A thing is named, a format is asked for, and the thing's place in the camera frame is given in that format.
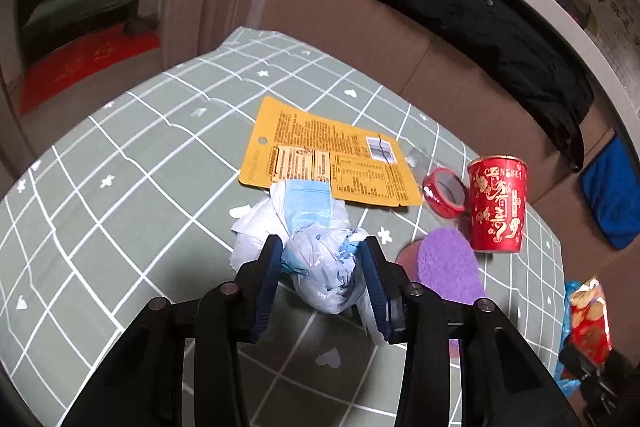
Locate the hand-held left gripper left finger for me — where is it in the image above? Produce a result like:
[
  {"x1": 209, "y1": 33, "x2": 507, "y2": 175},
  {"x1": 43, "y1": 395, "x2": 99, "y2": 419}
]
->
[{"x1": 62, "y1": 234, "x2": 285, "y2": 427}]

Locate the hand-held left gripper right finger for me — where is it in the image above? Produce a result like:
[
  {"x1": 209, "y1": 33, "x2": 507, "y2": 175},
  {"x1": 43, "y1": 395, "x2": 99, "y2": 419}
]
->
[{"x1": 361, "y1": 237, "x2": 583, "y2": 427}]

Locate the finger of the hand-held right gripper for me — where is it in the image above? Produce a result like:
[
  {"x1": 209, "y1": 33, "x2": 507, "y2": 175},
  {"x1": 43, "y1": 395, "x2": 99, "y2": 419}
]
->
[{"x1": 558, "y1": 345, "x2": 609, "y2": 382}]

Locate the bin with blue liner bag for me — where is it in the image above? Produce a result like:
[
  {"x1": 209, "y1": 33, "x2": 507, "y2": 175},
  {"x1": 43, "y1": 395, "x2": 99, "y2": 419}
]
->
[{"x1": 552, "y1": 279, "x2": 585, "y2": 399}]

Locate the red snack packet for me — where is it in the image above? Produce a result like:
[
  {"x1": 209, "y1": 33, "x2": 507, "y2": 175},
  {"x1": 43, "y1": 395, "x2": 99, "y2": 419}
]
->
[{"x1": 567, "y1": 276, "x2": 614, "y2": 366}]

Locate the pale plastic bag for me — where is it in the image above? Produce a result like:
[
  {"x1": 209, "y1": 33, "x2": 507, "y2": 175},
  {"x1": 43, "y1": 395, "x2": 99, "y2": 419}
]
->
[{"x1": 280, "y1": 227, "x2": 372, "y2": 316}]

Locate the crumpled white tissue paper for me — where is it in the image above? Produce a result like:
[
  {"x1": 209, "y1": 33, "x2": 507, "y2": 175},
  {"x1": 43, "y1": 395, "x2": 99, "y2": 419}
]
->
[{"x1": 229, "y1": 181, "x2": 352, "y2": 279}]

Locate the purple sponge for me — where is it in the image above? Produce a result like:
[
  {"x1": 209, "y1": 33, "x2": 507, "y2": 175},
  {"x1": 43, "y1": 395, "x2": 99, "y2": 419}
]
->
[{"x1": 395, "y1": 228, "x2": 490, "y2": 361}]

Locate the blue face mask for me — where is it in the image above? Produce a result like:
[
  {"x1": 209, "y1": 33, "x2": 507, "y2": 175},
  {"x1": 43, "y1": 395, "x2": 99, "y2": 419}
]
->
[{"x1": 282, "y1": 179, "x2": 335, "y2": 234}]

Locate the red tape roll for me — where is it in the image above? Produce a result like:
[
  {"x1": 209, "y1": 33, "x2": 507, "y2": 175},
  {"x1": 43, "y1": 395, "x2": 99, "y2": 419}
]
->
[{"x1": 422, "y1": 167, "x2": 469, "y2": 219}]

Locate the clear plastic wrapper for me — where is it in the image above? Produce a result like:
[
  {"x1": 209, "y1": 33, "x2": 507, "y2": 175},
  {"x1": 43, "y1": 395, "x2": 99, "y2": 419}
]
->
[{"x1": 400, "y1": 146, "x2": 437, "y2": 178}]

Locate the green checkered table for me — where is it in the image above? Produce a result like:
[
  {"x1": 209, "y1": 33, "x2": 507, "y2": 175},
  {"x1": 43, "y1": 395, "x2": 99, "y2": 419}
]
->
[{"x1": 0, "y1": 26, "x2": 565, "y2": 427}]

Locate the red paper cup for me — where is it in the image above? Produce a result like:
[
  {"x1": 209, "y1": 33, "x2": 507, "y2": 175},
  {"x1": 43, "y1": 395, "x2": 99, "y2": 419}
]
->
[{"x1": 466, "y1": 155, "x2": 530, "y2": 254}]

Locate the yellow package card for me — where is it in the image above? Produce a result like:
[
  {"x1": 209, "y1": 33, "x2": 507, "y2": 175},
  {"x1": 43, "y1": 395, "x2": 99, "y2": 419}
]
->
[{"x1": 238, "y1": 96, "x2": 424, "y2": 208}]

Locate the blue towel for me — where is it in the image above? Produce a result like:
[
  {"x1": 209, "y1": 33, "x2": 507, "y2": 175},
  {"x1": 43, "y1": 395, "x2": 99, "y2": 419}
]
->
[{"x1": 579, "y1": 136, "x2": 640, "y2": 251}]

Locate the red floor mat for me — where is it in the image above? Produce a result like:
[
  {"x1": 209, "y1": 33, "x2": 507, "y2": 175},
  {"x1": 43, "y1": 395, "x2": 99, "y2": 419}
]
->
[{"x1": 18, "y1": 30, "x2": 162, "y2": 118}]

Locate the black cloth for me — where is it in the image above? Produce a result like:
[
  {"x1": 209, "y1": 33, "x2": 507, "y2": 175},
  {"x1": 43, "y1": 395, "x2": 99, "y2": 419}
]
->
[{"x1": 322, "y1": 0, "x2": 596, "y2": 173}]

